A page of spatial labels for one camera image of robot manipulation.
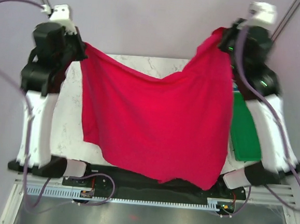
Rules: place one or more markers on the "red t shirt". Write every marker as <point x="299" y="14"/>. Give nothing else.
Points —
<point x="165" y="129"/>

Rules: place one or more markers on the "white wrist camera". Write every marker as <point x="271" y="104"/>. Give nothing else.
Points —
<point x="60" y="14"/>
<point x="261" y="14"/>

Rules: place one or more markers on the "right aluminium corner post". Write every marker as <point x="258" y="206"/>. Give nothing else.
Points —
<point x="293" y="8"/>

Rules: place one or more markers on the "aluminium frame rail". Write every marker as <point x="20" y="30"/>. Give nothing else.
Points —
<point x="261" y="206"/>

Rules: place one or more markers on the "white slotted cable duct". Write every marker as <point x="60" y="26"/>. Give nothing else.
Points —
<point x="82" y="195"/>

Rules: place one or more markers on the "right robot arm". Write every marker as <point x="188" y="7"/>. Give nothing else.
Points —
<point x="260" y="90"/>

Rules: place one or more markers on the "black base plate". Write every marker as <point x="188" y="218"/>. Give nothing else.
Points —
<point x="133" y="186"/>

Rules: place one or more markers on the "green plastic tray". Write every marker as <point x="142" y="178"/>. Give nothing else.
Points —
<point x="244" y="137"/>

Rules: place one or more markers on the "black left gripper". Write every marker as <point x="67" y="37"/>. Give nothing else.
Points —
<point x="81" y="54"/>

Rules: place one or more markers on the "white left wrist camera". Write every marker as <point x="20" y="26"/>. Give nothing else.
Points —
<point x="60" y="14"/>

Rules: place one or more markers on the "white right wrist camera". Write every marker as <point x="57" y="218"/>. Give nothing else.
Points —
<point x="261" y="14"/>

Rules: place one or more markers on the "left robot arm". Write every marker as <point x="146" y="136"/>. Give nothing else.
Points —
<point x="41" y="82"/>

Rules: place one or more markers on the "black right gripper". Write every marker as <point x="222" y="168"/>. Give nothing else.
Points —
<point x="227" y="33"/>

